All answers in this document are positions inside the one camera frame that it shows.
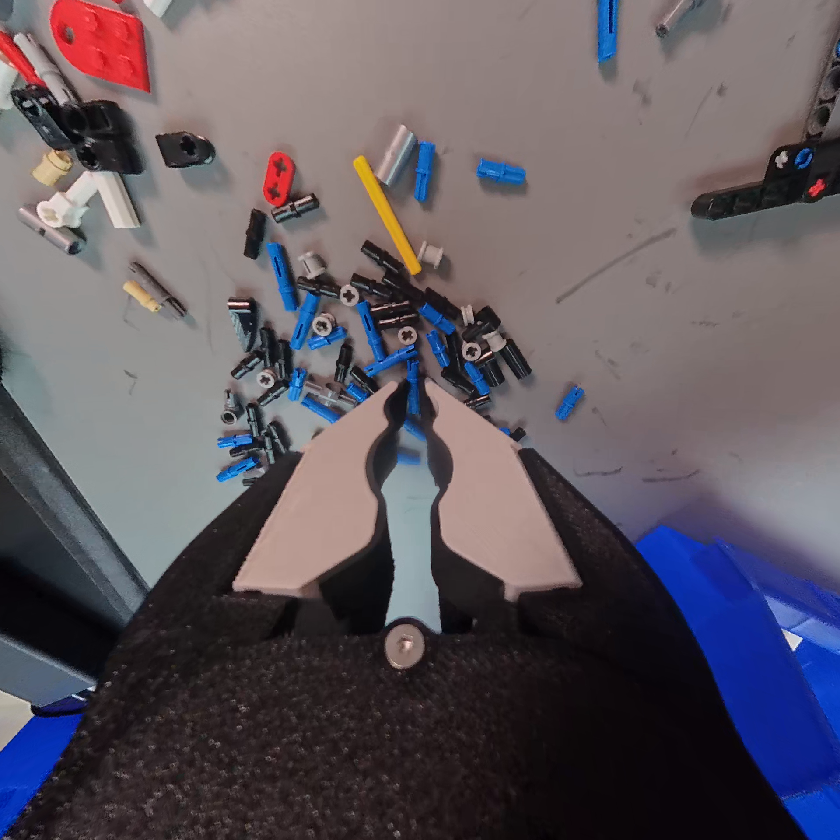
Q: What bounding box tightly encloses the pile of red white bricks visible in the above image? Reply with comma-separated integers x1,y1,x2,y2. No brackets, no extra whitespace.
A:
0,0,217,322

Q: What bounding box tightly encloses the pile of blue black pins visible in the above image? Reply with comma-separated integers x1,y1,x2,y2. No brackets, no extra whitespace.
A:
214,125,588,487

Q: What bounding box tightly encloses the blue toy pin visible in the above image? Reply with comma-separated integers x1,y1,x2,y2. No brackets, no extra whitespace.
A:
402,357,426,424

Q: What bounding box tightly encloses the grey desk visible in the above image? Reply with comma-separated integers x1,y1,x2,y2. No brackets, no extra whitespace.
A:
0,0,840,618

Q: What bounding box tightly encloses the grey toy brick chassis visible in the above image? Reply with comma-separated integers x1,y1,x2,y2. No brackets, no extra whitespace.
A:
689,27,840,221

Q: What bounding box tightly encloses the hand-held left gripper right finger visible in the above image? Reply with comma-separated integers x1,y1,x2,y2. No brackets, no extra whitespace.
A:
423,381,582,602

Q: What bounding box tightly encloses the blue plastic bin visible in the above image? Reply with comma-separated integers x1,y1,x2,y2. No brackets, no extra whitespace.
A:
637,525,840,804
0,709,99,840

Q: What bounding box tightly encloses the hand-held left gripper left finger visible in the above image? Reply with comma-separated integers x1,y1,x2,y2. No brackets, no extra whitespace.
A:
234,381,414,598

